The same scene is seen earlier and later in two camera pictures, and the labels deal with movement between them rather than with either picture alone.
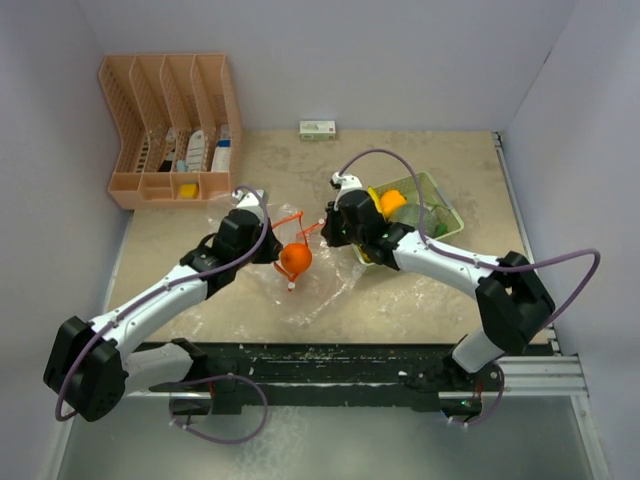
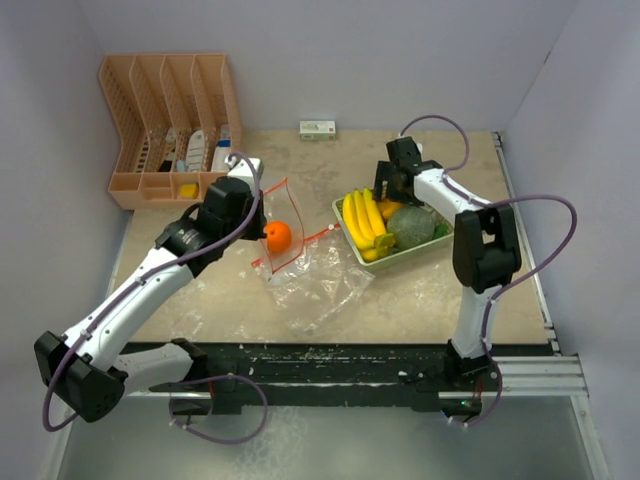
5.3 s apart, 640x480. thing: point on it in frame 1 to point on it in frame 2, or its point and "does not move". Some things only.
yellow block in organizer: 189,191 does not move
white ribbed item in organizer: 196,151 does not move
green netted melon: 410,215 does not move
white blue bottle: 222,154 does not move
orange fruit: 296,257 to 278,235
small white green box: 317,130 does not move
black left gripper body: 265,255 to 236,228
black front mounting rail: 407,374 does not move
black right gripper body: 338,233 to 401,196
